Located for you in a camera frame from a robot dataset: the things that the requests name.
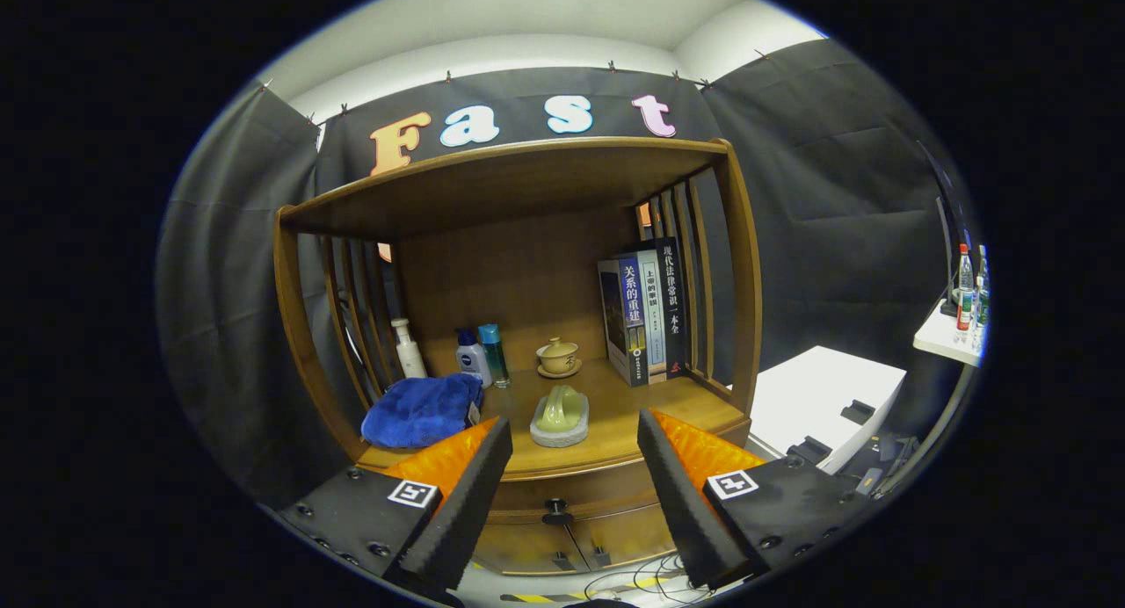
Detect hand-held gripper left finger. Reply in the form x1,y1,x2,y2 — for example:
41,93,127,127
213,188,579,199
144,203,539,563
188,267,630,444
279,416,514,591

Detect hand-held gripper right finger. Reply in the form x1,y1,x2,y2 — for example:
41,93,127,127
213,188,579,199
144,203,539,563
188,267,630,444
637,408,880,590

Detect wooden drawer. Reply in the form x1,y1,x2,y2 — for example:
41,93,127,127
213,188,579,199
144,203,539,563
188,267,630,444
483,419,753,528

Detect green handled cleaning sponge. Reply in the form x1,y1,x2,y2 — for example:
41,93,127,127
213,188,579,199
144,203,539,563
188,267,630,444
529,384,591,449

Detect wooden countertop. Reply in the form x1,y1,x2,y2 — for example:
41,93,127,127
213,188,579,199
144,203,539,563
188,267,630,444
356,358,752,481

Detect white drawer unit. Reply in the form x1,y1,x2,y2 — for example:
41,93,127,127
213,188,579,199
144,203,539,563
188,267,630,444
747,345,907,475

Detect wooden cabinet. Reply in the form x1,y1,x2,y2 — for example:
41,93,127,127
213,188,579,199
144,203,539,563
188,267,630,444
272,136,764,578

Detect blue towel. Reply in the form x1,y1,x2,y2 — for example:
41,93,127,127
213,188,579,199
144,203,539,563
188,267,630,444
360,373,485,451

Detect white bottle with blue cap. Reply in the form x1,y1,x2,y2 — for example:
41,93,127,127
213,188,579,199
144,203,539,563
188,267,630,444
454,328,494,389

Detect clear teal bottle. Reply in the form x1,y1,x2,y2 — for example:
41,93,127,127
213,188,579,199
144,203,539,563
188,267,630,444
478,323,512,389

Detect white pump bottle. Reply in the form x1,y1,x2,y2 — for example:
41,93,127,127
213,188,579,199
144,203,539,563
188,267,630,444
391,317,429,380

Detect beige lidded tea cup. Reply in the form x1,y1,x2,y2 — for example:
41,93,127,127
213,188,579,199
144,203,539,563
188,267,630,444
535,337,584,380

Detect book with pale grey spine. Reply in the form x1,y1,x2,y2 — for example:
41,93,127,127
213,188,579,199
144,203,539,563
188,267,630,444
637,248,669,385

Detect thick book with blue spine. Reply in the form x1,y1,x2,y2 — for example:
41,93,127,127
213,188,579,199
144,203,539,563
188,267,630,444
597,253,651,387

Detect black computer tower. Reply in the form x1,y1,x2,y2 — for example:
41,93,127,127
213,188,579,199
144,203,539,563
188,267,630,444
844,432,919,495

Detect book with black spine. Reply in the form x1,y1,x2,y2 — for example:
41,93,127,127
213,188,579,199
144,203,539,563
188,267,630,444
655,236,691,380

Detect white round table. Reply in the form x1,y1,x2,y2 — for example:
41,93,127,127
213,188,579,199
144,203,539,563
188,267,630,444
912,296,985,495

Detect water bottle with red cap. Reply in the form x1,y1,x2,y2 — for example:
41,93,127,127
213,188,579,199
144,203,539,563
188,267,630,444
956,243,976,332

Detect computer monitor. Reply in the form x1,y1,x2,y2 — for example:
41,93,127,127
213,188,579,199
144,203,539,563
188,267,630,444
918,141,976,317

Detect black floor cables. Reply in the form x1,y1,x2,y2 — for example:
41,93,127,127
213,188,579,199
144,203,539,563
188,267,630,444
584,551,713,604

